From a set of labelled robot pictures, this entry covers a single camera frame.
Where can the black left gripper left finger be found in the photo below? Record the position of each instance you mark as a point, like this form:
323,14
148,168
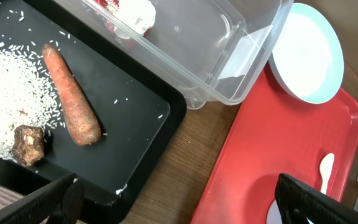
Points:
58,202

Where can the light blue bowl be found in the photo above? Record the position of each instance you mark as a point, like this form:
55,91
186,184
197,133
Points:
273,214

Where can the light blue plate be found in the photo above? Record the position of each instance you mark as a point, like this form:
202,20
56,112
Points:
307,60

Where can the red serving tray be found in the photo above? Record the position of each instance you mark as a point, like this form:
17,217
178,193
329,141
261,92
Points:
275,133

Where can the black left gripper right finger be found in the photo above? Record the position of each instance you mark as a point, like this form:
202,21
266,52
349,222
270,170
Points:
298,203

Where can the red snack wrapper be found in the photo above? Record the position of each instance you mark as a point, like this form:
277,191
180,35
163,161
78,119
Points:
122,38

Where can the brown food scrap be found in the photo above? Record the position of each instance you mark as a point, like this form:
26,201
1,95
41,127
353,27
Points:
28,145

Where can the white plastic spoon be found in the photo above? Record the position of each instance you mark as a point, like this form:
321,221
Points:
325,169

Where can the clear plastic bin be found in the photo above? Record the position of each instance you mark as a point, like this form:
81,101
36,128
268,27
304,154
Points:
209,50

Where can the white tissue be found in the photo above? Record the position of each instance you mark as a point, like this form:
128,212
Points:
139,15

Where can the white rice pile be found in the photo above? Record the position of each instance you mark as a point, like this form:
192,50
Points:
8,93

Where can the orange carrot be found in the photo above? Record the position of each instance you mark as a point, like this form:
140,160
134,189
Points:
82,123

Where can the black plastic tray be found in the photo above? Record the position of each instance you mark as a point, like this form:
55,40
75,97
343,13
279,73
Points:
111,184

